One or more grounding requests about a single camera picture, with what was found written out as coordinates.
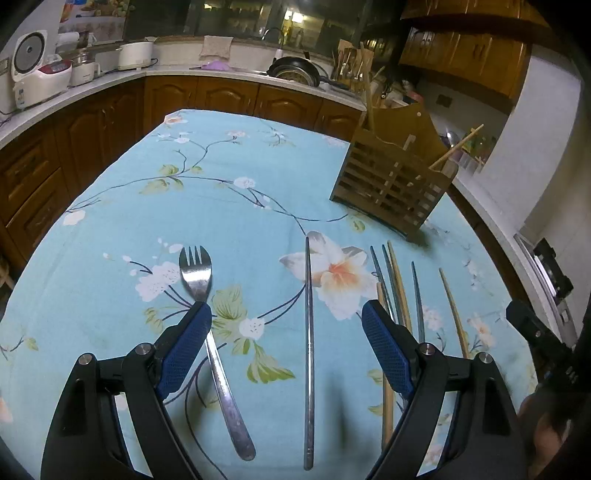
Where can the white electric pot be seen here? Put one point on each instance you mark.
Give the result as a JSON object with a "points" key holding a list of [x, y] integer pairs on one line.
{"points": [[134, 55]]}

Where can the chrome sink faucet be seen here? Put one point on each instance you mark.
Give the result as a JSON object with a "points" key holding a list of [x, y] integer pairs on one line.
{"points": [[273, 33]]}

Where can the wooden slatted utensil holder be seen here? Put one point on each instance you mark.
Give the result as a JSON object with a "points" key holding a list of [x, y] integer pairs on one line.
{"points": [[392, 180]]}

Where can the small steel pot appliance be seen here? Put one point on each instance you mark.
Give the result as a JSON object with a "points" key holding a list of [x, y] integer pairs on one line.
{"points": [[83, 69]]}

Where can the dark wall socket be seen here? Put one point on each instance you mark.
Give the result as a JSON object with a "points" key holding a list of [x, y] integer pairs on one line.
{"points": [[444, 100]]}

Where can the dark kitchen window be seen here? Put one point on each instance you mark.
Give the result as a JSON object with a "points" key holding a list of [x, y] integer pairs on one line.
{"points": [[221, 18]]}

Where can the wooden upper cabinets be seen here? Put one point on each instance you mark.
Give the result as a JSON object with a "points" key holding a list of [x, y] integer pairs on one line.
{"points": [[466, 50]]}

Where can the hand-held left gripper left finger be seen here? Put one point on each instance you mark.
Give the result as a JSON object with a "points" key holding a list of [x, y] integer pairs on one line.
{"points": [[184, 350]]}

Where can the black wok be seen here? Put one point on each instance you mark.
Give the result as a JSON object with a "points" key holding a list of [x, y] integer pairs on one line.
{"points": [[295, 71]]}

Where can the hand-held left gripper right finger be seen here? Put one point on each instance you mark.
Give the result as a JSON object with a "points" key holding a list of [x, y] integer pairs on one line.
{"points": [[385, 346]]}

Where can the yellow bottle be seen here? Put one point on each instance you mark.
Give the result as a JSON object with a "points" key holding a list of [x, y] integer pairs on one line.
{"points": [[288, 33]]}

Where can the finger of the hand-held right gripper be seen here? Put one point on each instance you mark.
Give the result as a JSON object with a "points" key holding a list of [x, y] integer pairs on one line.
{"points": [[531, 323]]}

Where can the fruit wall poster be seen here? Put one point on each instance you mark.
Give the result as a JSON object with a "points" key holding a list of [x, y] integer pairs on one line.
{"points": [[92, 14]]}

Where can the white rice cooker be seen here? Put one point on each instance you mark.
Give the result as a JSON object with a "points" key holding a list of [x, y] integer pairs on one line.
{"points": [[44, 74]]}

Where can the steel fork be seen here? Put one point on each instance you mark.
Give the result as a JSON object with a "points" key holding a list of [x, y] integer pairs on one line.
{"points": [[196, 277]]}

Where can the purple plastic basin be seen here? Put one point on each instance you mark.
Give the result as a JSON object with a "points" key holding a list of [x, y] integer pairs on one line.
{"points": [[216, 65]]}

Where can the person's right hand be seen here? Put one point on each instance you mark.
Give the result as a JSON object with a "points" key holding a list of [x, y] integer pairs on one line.
{"points": [[547, 429]]}

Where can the wooden chopstick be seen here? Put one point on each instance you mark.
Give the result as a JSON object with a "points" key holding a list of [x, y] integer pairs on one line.
{"points": [[387, 415], [368, 92], [455, 147], [455, 314], [400, 281]]}

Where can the beige hanging towel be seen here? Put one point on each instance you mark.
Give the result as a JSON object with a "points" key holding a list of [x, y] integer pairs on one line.
{"points": [[215, 47]]}

